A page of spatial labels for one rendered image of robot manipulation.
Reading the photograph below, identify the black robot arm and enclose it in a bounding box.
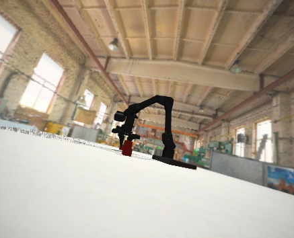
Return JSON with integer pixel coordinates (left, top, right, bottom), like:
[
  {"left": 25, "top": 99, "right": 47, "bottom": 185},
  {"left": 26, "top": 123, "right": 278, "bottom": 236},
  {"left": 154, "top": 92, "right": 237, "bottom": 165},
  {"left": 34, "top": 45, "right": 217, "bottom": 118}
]
[{"left": 114, "top": 95, "right": 176, "bottom": 159}]

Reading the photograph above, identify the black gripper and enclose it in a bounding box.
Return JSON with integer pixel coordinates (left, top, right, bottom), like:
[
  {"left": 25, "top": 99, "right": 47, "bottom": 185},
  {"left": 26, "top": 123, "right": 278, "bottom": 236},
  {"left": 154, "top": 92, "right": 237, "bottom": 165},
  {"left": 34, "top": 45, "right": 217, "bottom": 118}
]
[{"left": 112, "top": 122, "right": 140, "bottom": 147}]

